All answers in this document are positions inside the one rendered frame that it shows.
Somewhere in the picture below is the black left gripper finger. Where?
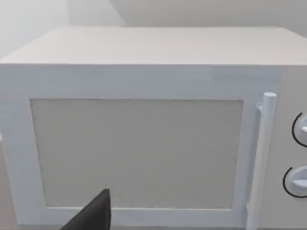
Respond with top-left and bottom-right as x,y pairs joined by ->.
59,188 -> 112,230

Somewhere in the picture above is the pale microwave door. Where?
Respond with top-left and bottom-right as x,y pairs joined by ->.
0,64 -> 282,228

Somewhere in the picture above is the pale microwave oven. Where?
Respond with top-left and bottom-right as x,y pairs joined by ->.
0,26 -> 307,230

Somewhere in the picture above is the pale microwave knob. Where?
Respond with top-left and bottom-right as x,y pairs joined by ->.
291,112 -> 307,147
282,165 -> 307,198

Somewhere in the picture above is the pale microwave door handle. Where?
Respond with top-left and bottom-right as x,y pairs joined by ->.
245,92 -> 277,230

